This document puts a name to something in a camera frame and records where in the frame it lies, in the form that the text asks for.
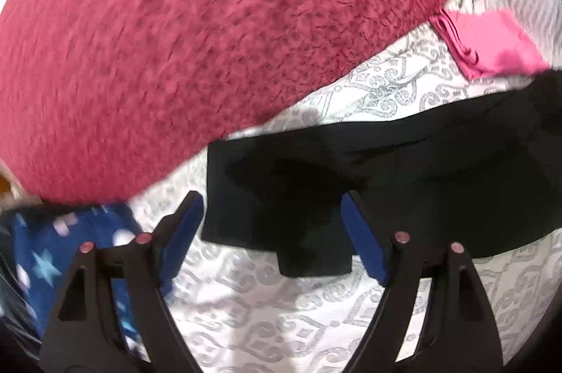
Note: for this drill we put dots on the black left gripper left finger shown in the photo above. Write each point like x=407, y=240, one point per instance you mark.
x=84, y=333

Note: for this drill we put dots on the black pants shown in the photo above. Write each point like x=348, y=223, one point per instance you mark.
x=484, y=172

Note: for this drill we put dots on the blue star patterned cloth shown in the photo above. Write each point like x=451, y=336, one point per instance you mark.
x=38, y=243

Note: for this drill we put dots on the red textured blanket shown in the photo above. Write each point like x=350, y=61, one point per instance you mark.
x=102, y=98

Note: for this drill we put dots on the folded pink garment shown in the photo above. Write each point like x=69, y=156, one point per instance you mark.
x=488, y=45

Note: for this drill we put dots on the wooden bed frame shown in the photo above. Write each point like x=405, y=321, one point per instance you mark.
x=10, y=191

